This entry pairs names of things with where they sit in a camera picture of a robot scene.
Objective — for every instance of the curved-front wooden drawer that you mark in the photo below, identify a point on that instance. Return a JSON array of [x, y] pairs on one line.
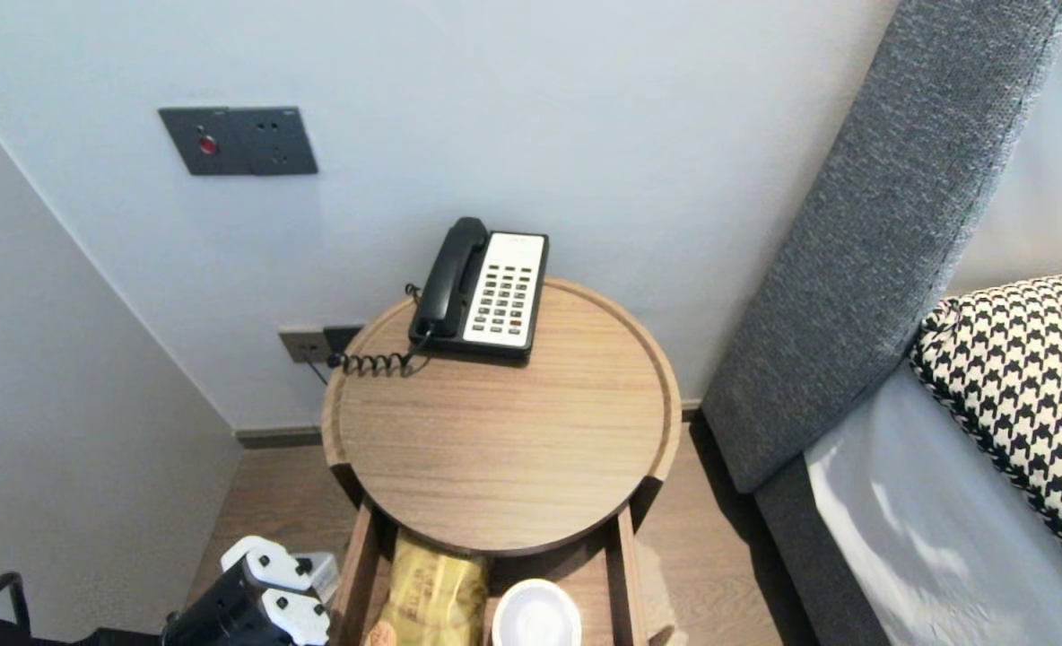
[[616, 592]]

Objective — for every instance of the gold tissue pack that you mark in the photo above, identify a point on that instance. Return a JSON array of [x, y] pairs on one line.
[[432, 592]]

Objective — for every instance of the white round lidded container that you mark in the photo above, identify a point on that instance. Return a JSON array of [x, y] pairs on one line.
[[535, 619]]

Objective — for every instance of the black and orange left arm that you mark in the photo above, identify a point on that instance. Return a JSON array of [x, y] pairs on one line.
[[217, 610]]

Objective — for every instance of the black telephone base white keypad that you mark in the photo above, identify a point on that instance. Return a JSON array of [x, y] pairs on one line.
[[504, 296]]

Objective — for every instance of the black telephone handset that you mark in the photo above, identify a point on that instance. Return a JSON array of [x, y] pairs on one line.
[[450, 267]]

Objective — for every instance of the round wooden side table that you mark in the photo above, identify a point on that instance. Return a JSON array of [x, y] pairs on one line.
[[513, 422]]

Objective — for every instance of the grey fabric headboard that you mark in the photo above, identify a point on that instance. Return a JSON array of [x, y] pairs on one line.
[[854, 269]]

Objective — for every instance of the white paper tag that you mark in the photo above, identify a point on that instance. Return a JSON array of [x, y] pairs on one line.
[[320, 574]]

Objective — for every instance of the white bed sheet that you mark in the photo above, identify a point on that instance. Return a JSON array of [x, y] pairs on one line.
[[926, 538]]

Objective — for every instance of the black white houndstooth pillow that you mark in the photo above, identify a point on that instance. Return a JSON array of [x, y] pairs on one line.
[[1024, 386]]

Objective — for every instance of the small black wall outlet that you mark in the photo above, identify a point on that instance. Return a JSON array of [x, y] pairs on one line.
[[341, 338]]

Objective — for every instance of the small grey wall outlet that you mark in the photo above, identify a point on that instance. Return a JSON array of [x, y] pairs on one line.
[[302, 345]]

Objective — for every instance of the dark grey wall socket plate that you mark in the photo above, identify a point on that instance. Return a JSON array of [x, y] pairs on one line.
[[280, 142]]

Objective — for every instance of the grey fabric bed frame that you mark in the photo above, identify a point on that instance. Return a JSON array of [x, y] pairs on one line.
[[809, 556]]

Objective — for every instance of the dark grey red-button wall switch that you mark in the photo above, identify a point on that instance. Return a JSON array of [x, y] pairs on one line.
[[206, 142]]

